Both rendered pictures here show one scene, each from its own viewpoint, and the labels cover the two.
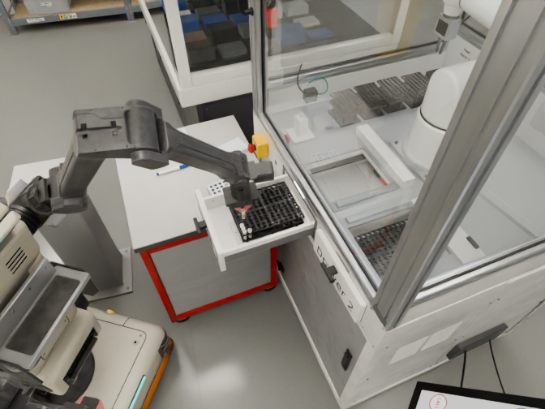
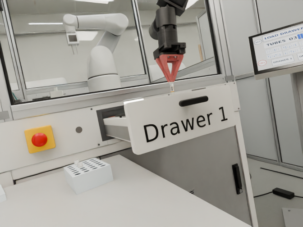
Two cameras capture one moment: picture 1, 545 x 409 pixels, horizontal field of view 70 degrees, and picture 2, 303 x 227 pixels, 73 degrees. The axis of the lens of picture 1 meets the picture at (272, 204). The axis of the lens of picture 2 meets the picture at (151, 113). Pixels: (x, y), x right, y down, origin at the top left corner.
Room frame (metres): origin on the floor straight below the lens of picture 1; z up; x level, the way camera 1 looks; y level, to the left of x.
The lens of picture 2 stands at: (0.90, 0.69, 0.92)
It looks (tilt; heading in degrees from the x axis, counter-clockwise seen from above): 3 degrees down; 267
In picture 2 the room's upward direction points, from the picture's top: 11 degrees counter-clockwise
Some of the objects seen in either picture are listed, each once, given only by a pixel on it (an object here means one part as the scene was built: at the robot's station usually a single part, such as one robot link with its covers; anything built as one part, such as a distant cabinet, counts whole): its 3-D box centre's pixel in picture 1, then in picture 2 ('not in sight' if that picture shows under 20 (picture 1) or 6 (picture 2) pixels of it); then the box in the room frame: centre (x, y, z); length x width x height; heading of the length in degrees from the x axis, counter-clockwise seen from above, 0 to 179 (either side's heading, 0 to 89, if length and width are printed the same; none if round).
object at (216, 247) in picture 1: (209, 228); (186, 115); (0.79, 0.21, 0.87); 0.29 x 0.02 x 0.11; 22
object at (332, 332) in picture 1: (388, 246); (131, 192); (1.04, -0.55, 0.40); 1.03 x 0.95 x 0.80; 22
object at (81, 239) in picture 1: (79, 235); not in sight; (1.12, 0.95, 0.38); 0.30 x 0.30 x 0.76; 15
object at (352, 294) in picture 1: (336, 273); not in sight; (0.62, -0.20, 0.87); 0.29 x 0.02 x 0.11; 22
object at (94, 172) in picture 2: (225, 190); (86, 173); (1.06, 0.19, 0.78); 0.12 x 0.08 x 0.04; 119
